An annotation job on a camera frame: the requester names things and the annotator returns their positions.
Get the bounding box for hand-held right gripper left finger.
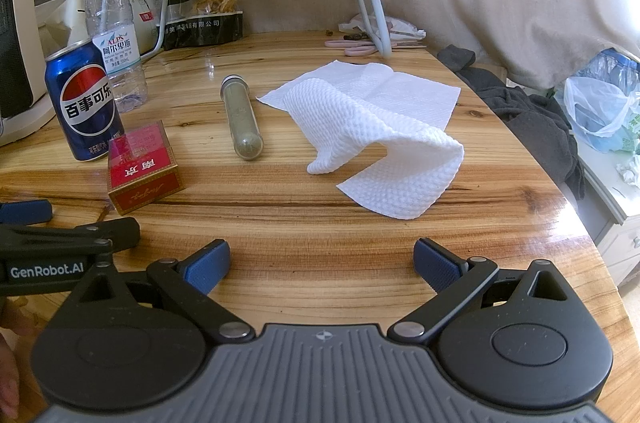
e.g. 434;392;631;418
62;239;257;346

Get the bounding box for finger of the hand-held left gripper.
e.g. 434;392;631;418
0;218;142;255
0;199;54;225

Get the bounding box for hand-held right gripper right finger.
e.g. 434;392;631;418
387;237;583;346

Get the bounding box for red cigarette box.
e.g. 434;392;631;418
106;120;187;217

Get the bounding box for white textured cloth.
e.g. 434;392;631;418
256;59;465;221

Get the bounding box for person's left hand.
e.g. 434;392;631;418
0;330;23;420

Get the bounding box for blue cola can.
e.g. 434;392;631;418
44;37;126;162

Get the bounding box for glass tube with grey powder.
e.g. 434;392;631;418
220;74;264;162

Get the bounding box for dark grey clothing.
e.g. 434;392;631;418
437;44;587;204

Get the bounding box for white cabinet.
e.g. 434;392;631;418
570;138;640;290

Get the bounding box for black mesh panel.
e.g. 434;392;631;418
0;0;40;120

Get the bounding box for crumpled white tissue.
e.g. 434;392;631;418
615;155;640;190

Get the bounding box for clear plastic water bottle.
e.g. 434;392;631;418
84;0;149;114

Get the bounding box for blue and white plastic bag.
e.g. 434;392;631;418
564;48;640;154

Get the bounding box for pink scissors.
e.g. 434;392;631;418
324;37;426;55

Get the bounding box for clear bag with red label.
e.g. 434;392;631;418
122;0;165;54

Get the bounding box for black snack bag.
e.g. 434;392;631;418
157;0;246;51

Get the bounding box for white crumpled plastic bag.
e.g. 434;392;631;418
339;14;428;44

